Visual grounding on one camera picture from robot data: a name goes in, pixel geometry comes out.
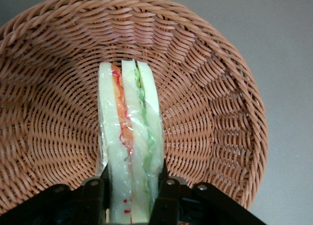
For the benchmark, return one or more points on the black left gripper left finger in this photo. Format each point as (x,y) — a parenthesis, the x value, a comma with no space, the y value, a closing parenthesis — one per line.
(94,203)

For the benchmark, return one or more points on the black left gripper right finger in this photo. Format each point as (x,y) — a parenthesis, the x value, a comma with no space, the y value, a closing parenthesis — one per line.
(166,200)

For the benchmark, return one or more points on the triangle sandwich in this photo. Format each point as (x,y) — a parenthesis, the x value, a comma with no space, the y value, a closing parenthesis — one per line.
(132,137)

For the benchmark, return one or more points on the brown round wicker basket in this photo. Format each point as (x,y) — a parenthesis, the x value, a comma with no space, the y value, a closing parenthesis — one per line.
(61,100)

